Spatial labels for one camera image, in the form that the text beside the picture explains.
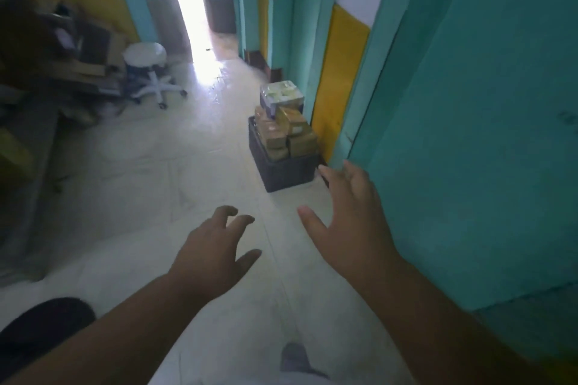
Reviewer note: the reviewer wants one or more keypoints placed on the person's left hand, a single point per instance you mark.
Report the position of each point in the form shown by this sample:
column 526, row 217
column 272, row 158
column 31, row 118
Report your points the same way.
column 207, row 263

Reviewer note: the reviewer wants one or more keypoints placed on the person's right hand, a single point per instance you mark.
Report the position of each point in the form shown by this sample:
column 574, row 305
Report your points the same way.
column 361, row 240

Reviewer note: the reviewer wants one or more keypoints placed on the pile of cardboard parcels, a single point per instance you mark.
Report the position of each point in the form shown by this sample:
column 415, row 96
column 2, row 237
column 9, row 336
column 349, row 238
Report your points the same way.
column 289, row 132

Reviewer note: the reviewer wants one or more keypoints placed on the large white tape-wrapped box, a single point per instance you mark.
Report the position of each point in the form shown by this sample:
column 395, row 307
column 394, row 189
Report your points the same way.
column 280, row 93

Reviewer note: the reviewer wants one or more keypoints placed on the person's right forearm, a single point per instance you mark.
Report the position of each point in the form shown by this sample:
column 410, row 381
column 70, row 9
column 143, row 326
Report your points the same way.
column 442, row 339

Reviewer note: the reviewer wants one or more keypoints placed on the person's left forearm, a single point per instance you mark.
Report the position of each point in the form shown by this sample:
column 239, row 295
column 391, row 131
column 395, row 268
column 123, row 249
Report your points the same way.
column 113, row 339

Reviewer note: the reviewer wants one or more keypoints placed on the black flat tray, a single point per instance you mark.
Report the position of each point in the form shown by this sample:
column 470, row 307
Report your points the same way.
column 280, row 172

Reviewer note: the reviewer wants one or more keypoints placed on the black round object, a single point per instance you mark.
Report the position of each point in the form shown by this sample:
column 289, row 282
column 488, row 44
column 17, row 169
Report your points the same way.
column 40, row 330

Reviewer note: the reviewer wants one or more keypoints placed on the white swivel stool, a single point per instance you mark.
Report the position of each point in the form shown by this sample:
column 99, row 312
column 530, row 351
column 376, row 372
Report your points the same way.
column 146, row 64

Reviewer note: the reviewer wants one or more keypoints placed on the grey round bin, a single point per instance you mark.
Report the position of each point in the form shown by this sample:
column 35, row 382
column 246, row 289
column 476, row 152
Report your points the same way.
column 169, row 24

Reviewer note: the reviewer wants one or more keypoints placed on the pile of dark clutter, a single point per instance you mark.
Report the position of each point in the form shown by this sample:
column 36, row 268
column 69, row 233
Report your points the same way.
column 67, row 51

